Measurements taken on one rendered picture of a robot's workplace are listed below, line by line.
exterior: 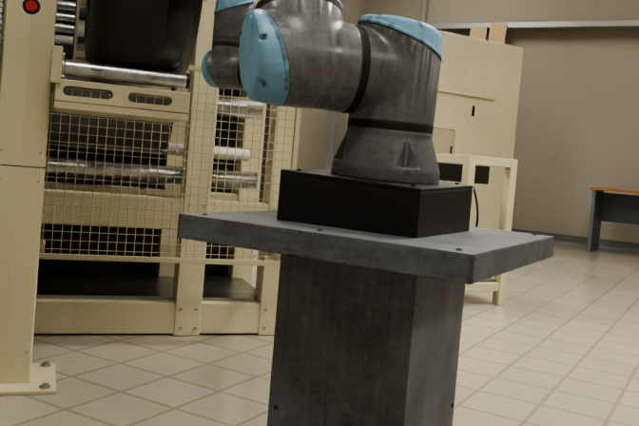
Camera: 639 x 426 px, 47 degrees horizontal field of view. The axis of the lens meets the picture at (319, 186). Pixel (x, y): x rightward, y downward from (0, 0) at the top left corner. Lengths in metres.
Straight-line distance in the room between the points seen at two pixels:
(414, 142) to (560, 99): 7.95
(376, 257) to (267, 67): 0.34
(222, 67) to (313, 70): 0.63
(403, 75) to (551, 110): 7.97
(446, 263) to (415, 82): 0.36
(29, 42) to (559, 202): 7.57
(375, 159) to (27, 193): 1.23
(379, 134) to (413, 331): 0.32
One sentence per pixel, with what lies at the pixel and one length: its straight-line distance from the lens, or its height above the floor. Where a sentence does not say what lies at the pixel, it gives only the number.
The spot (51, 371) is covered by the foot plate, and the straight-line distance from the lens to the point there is 2.41.
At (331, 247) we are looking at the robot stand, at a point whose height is 0.58.
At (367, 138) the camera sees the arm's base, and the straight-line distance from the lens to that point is 1.24.
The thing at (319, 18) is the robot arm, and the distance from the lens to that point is 1.21.
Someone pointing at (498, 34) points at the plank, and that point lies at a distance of 9.22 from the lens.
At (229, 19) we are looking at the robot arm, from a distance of 1.79.
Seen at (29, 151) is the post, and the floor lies 0.66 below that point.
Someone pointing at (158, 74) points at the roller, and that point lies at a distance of 2.14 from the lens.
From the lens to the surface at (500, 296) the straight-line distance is 4.19.
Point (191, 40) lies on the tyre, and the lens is 2.13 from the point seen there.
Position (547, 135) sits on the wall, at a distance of 9.16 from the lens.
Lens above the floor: 0.71
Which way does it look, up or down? 2 degrees down
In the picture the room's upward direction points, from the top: 5 degrees clockwise
